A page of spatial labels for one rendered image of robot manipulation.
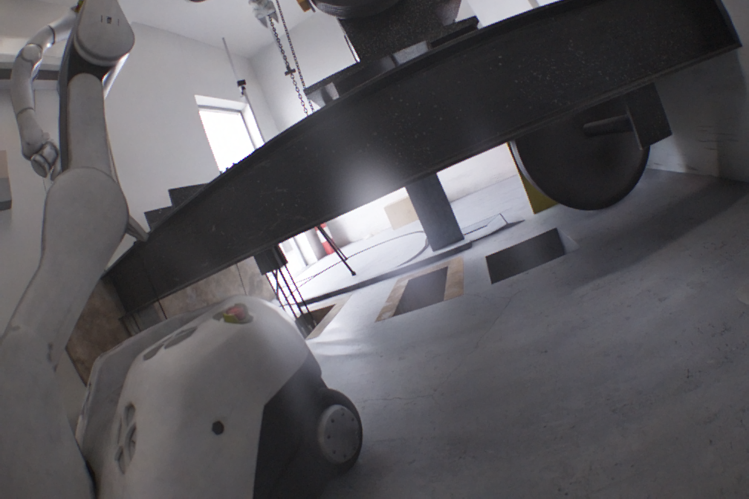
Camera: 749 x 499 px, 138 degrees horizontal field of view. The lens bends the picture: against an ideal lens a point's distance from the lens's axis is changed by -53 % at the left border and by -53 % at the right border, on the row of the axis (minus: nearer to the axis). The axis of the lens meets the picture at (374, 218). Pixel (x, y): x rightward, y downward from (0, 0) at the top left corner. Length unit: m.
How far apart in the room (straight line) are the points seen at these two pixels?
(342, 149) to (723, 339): 0.90
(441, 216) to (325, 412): 1.35
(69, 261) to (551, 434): 0.74
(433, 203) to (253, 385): 1.45
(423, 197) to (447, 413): 1.28
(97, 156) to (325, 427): 0.61
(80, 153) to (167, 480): 0.52
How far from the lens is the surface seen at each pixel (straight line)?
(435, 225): 1.72
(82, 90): 0.73
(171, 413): 0.37
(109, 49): 0.77
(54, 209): 0.54
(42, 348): 0.49
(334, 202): 0.80
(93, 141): 0.66
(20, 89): 1.04
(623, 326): 0.69
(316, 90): 1.20
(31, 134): 0.95
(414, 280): 1.45
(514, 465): 0.51
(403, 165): 0.74
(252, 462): 0.42
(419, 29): 1.24
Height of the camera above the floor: 0.42
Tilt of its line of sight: 4 degrees down
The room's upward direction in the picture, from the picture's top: 25 degrees counter-clockwise
